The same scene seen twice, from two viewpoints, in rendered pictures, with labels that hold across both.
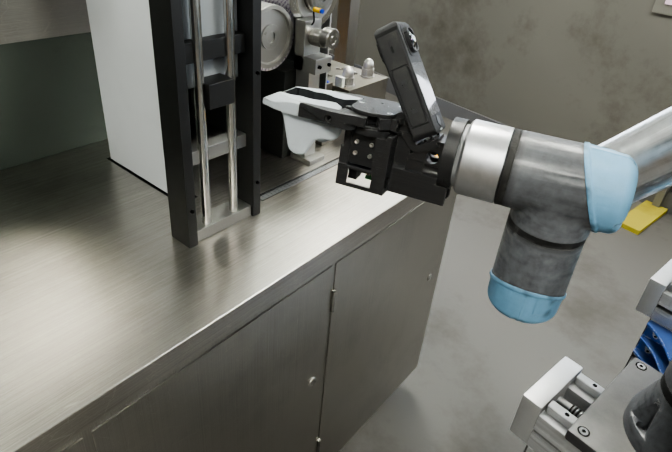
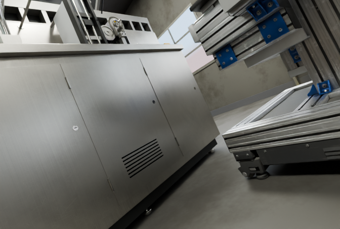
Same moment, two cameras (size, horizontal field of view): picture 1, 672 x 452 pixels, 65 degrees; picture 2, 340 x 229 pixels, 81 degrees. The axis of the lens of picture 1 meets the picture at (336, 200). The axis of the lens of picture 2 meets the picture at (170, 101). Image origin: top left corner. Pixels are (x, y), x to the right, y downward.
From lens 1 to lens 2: 1.12 m
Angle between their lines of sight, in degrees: 35
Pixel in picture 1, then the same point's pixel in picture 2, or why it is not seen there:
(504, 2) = (211, 70)
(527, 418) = (193, 32)
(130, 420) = (73, 68)
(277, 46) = (111, 35)
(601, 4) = not seen: hidden behind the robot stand
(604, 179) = not seen: outside the picture
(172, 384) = (86, 64)
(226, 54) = (87, 16)
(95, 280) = not seen: hidden behind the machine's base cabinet
